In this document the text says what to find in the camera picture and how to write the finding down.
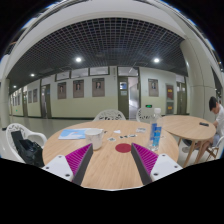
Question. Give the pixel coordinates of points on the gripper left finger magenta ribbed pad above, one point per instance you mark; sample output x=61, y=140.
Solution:
x=71, y=167

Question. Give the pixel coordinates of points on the white lattice chair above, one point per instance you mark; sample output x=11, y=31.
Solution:
x=144, y=115
x=110, y=114

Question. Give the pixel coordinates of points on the black bag on chair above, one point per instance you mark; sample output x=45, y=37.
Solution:
x=29, y=151

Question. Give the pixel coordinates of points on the white lattice chair centre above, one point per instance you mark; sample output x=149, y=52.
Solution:
x=110, y=114

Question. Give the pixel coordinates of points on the seated person in white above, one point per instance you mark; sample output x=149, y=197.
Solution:
x=218, y=110

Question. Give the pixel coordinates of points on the blue and white booklet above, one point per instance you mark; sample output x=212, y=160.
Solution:
x=72, y=134

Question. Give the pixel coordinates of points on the white chair on left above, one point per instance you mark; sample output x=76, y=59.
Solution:
x=21, y=132

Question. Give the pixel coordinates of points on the white lattice chair right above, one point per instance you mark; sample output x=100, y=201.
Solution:
x=144, y=115

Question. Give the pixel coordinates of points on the wooden folding chair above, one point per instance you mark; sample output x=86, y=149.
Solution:
x=213, y=148

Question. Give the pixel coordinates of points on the red round coaster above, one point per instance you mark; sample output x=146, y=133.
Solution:
x=123, y=148

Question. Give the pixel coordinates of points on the open dark green door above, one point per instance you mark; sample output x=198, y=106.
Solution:
x=128, y=96

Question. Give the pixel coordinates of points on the clear plastic water bottle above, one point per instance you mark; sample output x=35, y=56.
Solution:
x=156, y=129

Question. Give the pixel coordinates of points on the small card pieces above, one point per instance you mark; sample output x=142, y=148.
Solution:
x=112, y=139

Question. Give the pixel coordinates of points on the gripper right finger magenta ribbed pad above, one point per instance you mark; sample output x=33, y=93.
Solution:
x=152, y=166

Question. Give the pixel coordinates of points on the black phone on table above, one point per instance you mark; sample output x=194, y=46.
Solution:
x=204, y=124

